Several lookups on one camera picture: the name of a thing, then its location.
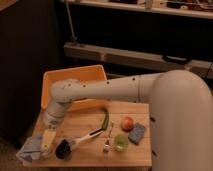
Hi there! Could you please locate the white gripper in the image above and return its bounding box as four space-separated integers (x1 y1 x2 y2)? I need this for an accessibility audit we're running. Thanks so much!
41 112 63 152

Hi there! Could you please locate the grey-blue towel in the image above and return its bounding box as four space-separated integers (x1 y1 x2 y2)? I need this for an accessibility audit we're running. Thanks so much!
16 135 42 163

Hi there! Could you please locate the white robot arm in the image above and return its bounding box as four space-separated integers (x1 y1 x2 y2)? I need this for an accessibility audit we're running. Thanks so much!
44 70 213 171

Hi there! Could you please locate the white paper cup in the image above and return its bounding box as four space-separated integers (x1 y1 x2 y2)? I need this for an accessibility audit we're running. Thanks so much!
41 145 54 157

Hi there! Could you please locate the green plastic cup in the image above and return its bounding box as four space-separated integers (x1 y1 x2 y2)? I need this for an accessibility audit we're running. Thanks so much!
114 134 129 152

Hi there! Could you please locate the black and white dish brush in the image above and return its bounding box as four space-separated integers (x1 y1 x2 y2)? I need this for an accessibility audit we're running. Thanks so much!
55 129 103 160

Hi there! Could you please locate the metal fork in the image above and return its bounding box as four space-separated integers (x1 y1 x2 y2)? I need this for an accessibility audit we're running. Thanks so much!
103 121 114 154

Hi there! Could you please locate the wooden table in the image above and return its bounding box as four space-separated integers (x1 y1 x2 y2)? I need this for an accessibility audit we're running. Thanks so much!
26 102 152 168

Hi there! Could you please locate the yellow plastic bin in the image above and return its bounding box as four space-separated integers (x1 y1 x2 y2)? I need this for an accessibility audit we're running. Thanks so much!
41 65 107 111

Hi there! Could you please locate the peach fruit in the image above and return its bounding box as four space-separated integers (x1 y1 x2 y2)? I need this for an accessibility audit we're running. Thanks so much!
121 116 134 131

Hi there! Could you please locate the blue sponge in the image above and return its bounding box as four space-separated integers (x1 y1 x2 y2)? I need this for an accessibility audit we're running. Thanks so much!
128 123 146 145

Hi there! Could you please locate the grey metal shelf rail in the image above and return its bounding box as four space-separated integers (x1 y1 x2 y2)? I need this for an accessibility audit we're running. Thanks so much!
64 42 213 79

